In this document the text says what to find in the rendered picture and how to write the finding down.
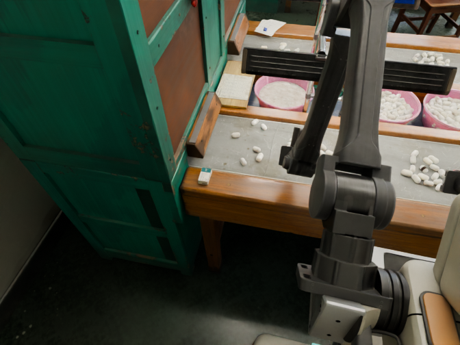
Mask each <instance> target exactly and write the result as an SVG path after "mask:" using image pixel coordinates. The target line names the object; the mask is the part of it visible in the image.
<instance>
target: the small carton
mask: <svg viewBox="0 0 460 345"><path fill-rule="evenodd" d="M211 175H212V169H211V168H203V167H202V169H201V173H200V175H199V179H198V183H199V184H203V185H207V186H208V183H209V180H210V177H211Z"/></svg>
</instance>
